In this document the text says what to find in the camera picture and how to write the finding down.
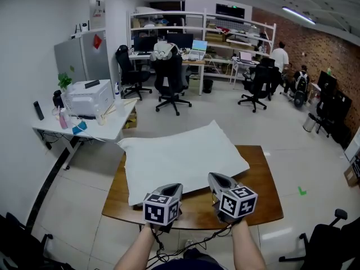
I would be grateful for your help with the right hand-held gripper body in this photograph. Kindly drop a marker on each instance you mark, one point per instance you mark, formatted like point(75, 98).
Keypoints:
point(237, 204)

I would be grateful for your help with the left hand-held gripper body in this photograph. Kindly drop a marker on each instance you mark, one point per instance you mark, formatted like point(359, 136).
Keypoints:
point(161, 212)

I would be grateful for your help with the white pillow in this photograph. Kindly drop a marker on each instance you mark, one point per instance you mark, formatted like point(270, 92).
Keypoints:
point(180, 156)

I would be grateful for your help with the person's right forearm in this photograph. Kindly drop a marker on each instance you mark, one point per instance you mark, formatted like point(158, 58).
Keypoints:
point(247, 246)

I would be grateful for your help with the person's left forearm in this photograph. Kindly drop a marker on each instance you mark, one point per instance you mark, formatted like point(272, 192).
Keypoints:
point(137, 249)

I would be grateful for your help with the blue cloth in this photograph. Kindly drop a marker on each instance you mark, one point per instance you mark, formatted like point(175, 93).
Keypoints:
point(79, 128)

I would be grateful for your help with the person's shoe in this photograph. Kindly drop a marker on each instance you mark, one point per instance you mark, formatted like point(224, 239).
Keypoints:
point(189, 244)

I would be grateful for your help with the person's dark trousers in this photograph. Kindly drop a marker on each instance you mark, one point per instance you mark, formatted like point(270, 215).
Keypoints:
point(188, 263)

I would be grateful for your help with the cardboard box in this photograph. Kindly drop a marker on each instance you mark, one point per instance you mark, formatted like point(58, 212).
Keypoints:
point(351, 176)
point(131, 121)

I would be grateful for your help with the black office chair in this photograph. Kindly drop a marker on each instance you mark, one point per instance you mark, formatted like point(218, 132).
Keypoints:
point(17, 240)
point(260, 80)
point(132, 72)
point(326, 243)
point(168, 77)
point(330, 108)

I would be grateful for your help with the silver waste bin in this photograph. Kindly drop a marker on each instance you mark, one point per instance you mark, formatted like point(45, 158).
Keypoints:
point(309, 122)

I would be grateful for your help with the wooden sticks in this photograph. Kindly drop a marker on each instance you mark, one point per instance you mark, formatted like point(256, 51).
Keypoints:
point(121, 105)

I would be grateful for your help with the clear spray bottle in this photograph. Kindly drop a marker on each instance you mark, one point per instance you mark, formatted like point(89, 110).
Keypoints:
point(119, 103)

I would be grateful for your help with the black waste bin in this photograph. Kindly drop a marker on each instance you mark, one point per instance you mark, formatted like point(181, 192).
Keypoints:
point(207, 86)

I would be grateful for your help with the pink bottle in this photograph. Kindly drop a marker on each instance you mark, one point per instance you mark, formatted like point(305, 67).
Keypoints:
point(63, 121)

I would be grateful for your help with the white printer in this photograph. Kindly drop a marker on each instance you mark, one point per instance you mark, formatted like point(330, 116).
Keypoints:
point(90, 97)

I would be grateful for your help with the white computer desk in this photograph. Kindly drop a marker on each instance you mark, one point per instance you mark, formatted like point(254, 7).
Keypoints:
point(194, 63)

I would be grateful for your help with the pink laptop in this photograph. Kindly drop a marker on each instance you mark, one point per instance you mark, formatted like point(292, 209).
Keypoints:
point(246, 56)

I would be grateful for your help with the black computer monitor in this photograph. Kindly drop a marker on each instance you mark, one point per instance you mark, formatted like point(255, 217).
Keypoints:
point(326, 81)
point(145, 44)
point(180, 40)

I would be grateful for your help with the black water bottle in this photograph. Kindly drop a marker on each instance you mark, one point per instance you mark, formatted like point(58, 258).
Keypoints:
point(57, 100)

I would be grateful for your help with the slim black flask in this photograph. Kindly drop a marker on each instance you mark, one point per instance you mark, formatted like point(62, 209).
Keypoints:
point(38, 110)

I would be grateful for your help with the silver laptop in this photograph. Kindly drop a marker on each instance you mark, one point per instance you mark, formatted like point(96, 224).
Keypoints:
point(198, 48)

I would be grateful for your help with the green potted plant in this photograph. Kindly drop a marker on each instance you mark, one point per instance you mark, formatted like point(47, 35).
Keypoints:
point(65, 80)

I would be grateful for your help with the white shelving unit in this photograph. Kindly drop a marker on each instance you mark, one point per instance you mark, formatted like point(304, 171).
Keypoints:
point(225, 32)

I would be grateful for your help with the grey metal cabinet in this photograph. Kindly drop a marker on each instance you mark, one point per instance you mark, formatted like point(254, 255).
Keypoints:
point(84, 58)

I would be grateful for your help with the red diamond decoration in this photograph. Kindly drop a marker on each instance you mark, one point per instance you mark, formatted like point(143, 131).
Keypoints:
point(97, 41)

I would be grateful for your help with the ceiling light tube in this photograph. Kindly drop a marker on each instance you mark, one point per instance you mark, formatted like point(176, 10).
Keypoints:
point(298, 15)

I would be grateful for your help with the black wall display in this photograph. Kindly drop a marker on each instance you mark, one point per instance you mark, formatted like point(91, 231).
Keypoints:
point(229, 10)

